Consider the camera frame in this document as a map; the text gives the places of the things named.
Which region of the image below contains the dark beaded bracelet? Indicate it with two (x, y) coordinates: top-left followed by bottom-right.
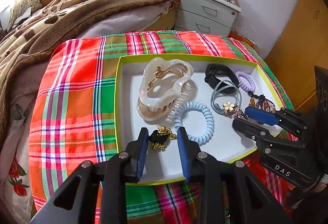
(247, 91), (277, 113)

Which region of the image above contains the gold chain hair clip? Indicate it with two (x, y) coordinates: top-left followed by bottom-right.
(233, 107), (249, 121)

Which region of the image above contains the purple spiral hair tie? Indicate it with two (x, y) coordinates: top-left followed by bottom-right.
(235, 70), (256, 94)

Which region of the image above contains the grey flower hair tie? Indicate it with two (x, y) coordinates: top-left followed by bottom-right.
(210, 80), (243, 116)

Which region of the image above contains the light blue spiral hair tie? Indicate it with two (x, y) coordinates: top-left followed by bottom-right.
(174, 101), (215, 146)

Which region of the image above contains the black smart band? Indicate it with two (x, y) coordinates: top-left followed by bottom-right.
(204, 63), (239, 94)

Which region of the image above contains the black gold bow hair tie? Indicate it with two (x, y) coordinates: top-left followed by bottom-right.
(148, 126), (178, 152)

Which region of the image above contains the pearl hair claw clip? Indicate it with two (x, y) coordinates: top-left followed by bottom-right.
(137, 57), (194, 121)

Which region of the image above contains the wooden door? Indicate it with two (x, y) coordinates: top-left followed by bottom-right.
(265, 0), (327, 113)

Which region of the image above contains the yellow-green shallow box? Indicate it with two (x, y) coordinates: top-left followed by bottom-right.
(114, 53), (285, 186)

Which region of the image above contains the plaid bed cloth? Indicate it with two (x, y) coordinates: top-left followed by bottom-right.
(29, 31), (293, 223)

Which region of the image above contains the floral bed sheet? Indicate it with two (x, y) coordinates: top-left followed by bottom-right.
(1, 61), (48, 223)

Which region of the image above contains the orange cardboard box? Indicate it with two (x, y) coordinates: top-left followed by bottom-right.
(229, 31), (259, 52)

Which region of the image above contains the grey bedside cabinet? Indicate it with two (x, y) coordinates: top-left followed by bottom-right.
(173, 0), (241, 37)

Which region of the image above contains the brown patterned blanket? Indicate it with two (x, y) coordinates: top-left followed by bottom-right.
(1, 0), (171, 143)

